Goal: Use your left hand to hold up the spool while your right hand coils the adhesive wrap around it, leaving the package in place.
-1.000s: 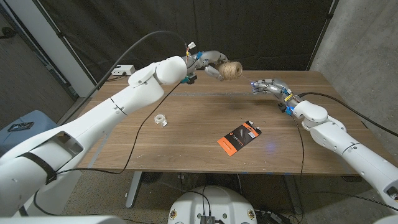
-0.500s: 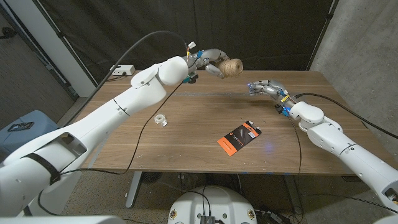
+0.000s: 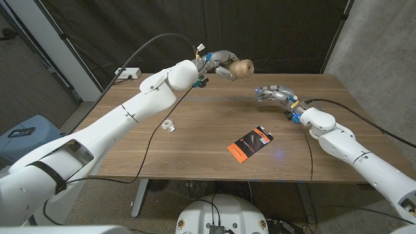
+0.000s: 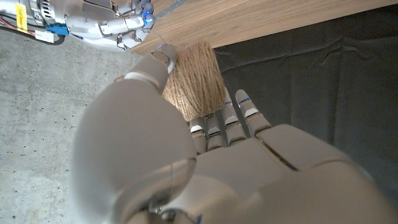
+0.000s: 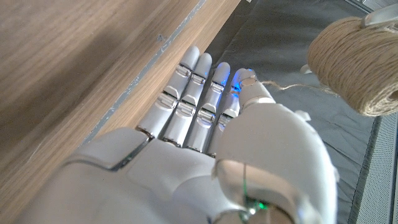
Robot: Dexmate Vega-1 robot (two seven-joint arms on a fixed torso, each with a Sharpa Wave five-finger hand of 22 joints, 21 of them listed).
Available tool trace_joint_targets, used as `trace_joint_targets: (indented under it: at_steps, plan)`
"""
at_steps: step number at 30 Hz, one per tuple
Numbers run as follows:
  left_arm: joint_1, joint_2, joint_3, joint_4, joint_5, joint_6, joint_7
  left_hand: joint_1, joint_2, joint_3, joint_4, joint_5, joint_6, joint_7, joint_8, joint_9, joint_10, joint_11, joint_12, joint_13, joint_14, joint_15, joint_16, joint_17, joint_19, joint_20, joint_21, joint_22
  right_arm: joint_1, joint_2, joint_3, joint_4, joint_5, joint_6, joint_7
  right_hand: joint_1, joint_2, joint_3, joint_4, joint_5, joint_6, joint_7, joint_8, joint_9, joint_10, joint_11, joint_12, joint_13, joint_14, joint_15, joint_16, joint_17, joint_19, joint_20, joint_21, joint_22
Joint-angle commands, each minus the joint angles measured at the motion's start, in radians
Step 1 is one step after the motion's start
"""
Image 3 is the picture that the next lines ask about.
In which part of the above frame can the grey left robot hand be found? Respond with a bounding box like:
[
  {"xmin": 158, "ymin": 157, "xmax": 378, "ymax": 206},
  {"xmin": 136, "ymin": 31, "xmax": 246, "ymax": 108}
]
[{"xmin": 196, "ymin": 49, "xmax": 240, "ymax": 82}]

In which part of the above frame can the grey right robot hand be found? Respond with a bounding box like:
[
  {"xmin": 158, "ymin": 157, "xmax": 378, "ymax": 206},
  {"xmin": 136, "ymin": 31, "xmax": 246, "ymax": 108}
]
[{"xmin": 255, "ymin": 84, "xmax": 309, "ymax": 122}]

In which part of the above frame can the brown jute twine spool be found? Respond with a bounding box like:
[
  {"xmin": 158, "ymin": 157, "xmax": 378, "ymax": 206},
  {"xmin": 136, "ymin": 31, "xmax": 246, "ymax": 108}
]
[{"xmin": 226, "ymin": 58, "xmax": 255, "ymax": 81}]

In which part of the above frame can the orange and black package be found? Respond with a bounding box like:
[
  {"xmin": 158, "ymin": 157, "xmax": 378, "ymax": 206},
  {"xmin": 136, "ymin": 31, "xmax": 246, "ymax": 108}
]
[{"xmin": 226, "ymin": 125, "xmax": 274, "ymax": 164}]

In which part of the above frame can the long grey tape strip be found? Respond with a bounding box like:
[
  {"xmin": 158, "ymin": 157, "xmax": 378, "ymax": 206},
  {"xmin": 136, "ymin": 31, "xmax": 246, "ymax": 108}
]
[{"xmin": 177, "ymin": 96, "xmax": 318, "ymax": 102}]

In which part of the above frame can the black backdrop curtain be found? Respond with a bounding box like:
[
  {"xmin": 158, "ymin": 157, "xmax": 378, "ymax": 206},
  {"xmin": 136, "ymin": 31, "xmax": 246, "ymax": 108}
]
[{"xmin": 38, "ymin": 0, "xmax": 355, "ymax": 92}]

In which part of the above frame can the small white tape roll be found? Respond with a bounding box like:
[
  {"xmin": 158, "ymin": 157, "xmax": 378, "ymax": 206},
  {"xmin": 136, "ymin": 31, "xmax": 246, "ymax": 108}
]
[{"xmin": 161, "ymin": 118, "xmax": 176, "ymax": 133}]

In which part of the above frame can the black backdrop stand pole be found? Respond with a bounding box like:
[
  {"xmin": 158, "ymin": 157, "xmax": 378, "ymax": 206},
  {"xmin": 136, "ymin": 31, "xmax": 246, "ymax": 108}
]
[
  {"xmin": 320, "ymin": 0, "xmax": 355, "ymax": 75},
  {"xmin": 34, "ymin": 0, "xmax": 105, "ymax": 94}
]

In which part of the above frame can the white power box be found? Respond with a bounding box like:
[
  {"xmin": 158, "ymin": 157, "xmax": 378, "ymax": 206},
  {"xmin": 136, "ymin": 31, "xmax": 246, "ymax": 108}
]
[{"xmin": 114, "ymin": 67, "xmax": 142, "ymax": 80}]

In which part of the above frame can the grey metal table leg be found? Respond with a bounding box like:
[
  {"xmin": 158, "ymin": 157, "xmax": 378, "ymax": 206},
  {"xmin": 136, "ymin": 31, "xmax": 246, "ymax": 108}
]
[
  {"xmin": 294, "ymin": 181, "xmax": 318, "ymax": 225},
  {"xmin": 131, "ymin": 178, "xmax": 150, "ymax": 218}
]

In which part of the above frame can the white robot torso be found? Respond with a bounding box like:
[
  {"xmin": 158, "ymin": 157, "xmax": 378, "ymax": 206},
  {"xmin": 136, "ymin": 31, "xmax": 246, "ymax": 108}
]
[{"xmin": 174, "ymin": 194, "xmax": 270, "ymax": 234}]

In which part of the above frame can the grey power strip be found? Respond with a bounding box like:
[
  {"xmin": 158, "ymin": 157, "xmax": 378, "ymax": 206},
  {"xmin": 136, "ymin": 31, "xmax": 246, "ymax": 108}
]
[{"xmin": 268, "ymin": 219, "xmax": 305, "ymax": 234}]

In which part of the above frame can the black ribbed round object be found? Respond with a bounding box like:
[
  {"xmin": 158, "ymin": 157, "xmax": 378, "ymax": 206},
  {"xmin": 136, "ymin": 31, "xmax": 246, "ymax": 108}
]
[{"xmin": 148, "ymin": 179, "xmax": 170, "ymax": 193}]

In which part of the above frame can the blue storage box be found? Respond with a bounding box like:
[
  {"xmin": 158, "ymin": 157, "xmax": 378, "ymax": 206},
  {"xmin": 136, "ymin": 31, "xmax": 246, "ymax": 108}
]
[{"xmin": 0, "ymin": 114, "xmax": 66, "ymax": 163}]

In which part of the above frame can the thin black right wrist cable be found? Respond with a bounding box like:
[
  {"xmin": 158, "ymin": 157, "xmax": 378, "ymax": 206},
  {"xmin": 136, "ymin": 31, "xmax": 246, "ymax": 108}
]
[{"xmin": 296, "ymin": 120, "xmax": 416, "ymax": 226}]

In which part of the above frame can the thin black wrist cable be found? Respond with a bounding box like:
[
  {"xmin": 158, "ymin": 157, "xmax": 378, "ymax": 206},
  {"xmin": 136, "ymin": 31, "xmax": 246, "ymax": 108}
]
[
  {"xmin": 42, "ymin": 84, "xmax": 196, "ymax": 234},
  {"xmin": 296, "ymin": 120, "xmax": 416, "ymax": 226}
]

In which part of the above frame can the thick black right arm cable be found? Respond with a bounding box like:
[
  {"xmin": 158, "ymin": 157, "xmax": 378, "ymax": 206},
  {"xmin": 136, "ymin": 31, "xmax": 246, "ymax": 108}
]
[{"xmin": 304, "ymin": 98, "xmax": 416, "ymax": 150}]

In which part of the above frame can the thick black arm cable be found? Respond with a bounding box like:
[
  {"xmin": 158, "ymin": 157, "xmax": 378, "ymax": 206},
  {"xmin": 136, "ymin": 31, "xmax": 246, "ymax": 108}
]
[
  {"xmin": 304, "ymin": 98, "xmax": 416, "ymax": 150},
  {"xmin": 66, "ymin": 32, "xmax": 200, "ymax": 136}
]

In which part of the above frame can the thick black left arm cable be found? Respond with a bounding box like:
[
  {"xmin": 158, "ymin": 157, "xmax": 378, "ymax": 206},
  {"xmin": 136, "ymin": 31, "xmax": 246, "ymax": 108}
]
[{"xmin": 66, "ymin": 32, "xmax": 200, "ymax": 136}]

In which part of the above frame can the thin black left wrist cable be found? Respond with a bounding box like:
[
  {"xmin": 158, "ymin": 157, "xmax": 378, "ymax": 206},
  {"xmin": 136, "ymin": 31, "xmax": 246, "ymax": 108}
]
[{"xmin": 42, "ymin": 84, "xmax": 196, "ymax": 234}]

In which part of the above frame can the black torso cable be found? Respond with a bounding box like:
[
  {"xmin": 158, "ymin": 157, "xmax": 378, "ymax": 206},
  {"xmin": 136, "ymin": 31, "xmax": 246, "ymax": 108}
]
[{"xmin": 189, "ymin": 194, "xmax": 222, "ymax": 228}]

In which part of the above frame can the black wall handle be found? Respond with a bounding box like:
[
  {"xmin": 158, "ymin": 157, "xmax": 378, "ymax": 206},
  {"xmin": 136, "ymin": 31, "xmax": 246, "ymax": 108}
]
[{"xmin": 0, "ymin": 28, "xmax": 19, "ymax": 42}]

